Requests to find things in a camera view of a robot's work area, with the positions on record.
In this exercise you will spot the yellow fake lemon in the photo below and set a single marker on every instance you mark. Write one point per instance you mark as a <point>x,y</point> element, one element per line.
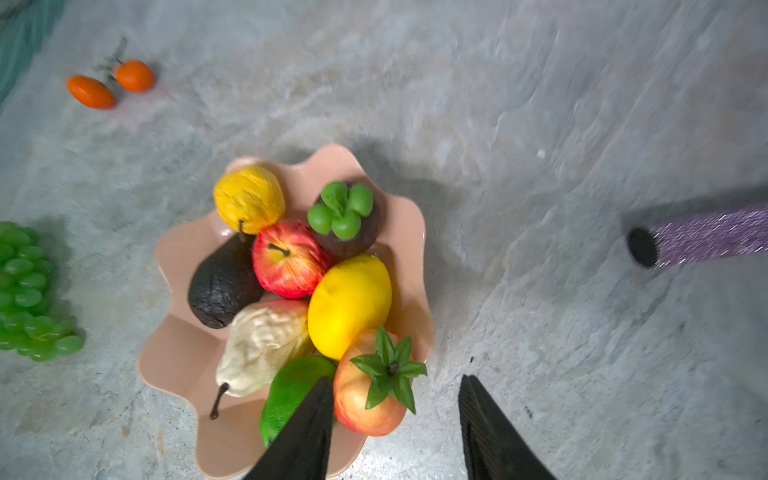
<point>353,296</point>

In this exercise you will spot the red fake apple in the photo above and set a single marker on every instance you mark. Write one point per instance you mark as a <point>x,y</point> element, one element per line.
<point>287,261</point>

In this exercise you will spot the small yellow fake pear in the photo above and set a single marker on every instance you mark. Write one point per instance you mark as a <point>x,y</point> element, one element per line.
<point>249,199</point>

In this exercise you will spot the dark fake avocado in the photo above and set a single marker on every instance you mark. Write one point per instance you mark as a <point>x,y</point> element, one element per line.
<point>225,283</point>

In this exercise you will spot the purple glitter tube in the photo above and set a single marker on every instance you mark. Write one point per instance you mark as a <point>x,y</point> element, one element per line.
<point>701,237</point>

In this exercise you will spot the green fake lime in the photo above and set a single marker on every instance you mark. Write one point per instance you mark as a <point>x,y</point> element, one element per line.
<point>287,391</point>

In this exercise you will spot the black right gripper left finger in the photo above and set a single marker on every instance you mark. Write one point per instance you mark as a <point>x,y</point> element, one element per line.
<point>302,449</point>

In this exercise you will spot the red fake strawberry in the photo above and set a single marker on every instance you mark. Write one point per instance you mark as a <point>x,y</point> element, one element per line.
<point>373,383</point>

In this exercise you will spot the orange oval cherry tomato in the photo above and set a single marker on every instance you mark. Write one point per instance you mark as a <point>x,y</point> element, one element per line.
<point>90,92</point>

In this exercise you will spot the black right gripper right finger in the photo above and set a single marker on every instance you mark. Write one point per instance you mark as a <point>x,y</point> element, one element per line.
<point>493,449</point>

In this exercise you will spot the orange cherry tomato with stem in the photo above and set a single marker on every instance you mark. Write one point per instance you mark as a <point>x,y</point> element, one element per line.
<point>132,75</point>

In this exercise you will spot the green fake grape bunch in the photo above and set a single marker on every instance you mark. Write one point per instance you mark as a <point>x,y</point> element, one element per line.
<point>27,324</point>

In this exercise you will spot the pink scalloped fruit bowl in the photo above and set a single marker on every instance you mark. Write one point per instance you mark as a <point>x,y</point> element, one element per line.
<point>181,356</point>

